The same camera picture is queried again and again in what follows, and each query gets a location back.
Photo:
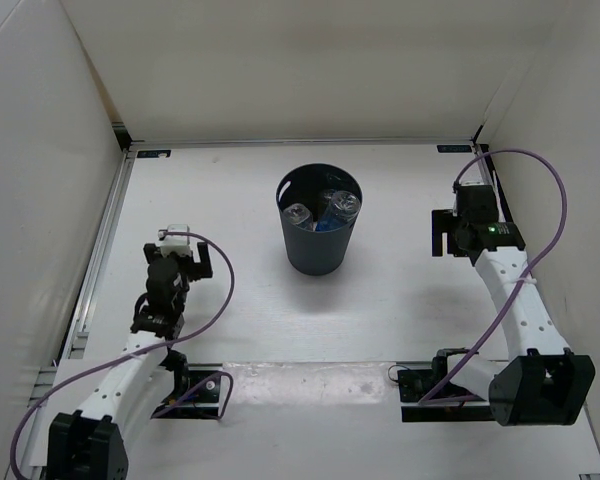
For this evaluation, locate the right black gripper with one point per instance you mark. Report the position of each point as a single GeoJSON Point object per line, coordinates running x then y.
{"type": "Point", "coordinates": [444, 221]}

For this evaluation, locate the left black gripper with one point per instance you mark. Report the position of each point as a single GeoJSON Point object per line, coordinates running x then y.
{"type": "Point", "coordinates": [203, 270]}

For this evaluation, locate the clear unlabelled plastic bottle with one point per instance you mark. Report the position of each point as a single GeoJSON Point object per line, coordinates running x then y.
{"type": "Point", "coordinates": [343, 207]}

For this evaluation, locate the clear bottle blue label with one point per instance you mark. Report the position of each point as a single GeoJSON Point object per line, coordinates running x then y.
{"type": "Point", "coordinates": [322, 223]}

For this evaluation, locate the clear bottle white orange label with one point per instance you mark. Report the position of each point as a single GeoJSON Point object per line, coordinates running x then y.
{"type": "Point", "coordinates": [299, 215]}

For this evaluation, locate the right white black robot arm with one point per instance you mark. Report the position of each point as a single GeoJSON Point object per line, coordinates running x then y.
{"type": "Point", "coordinates": [544, 382]}

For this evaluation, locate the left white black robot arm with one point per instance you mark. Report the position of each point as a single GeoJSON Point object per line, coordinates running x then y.
{"type": "Point", "coordinates": [94, 440]}

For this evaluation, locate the dark grey plastic bin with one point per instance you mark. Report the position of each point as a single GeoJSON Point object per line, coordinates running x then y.
{"type": "Point", "coordinates": [309, 251]}

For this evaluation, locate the right blue corner sticker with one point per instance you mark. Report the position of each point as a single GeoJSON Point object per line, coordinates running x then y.
{"type": "Point", "coordinates": [454, 148]}

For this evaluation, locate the blue corner sticker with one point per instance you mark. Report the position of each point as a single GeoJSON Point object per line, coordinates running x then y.
{"type": "Point", "coordinates": [454, 148]}
{"type": "Point", "coordinates": [153, 154]}

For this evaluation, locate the left blue corner sticker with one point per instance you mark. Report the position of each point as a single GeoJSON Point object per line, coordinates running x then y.
{"type": "Point", "coordinates": [153, 154]}

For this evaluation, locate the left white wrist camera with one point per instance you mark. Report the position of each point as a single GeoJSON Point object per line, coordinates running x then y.
{"type": "Point", "coordinates": [174, 239]}

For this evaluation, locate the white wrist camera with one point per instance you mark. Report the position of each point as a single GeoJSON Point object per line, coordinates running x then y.
{"type": "Point", "coordinates": [458, 185]}
{"type": "Point", "coordinates": [174, 239]}

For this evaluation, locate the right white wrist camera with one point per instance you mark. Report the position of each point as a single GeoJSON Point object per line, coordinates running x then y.
{"type": "Point", "coordinates": [458, 185]}

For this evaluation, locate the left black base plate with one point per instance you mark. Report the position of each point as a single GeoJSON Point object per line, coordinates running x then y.
{"type": "Point", "coordinates": [203, 395]}

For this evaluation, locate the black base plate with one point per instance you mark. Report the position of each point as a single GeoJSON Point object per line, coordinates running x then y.
{"type": "Point", "coordinates": [203, 395]}
{"type": "Point", "coordinates": [453, 404]}

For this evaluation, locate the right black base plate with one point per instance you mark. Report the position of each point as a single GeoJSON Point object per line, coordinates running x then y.
{"type": "Point", "coordinates": [453, 404]}

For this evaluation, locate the left aluminium frame rail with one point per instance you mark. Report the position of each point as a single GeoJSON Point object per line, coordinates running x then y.
{"type": "Point", "coordinates": [77, 324]}

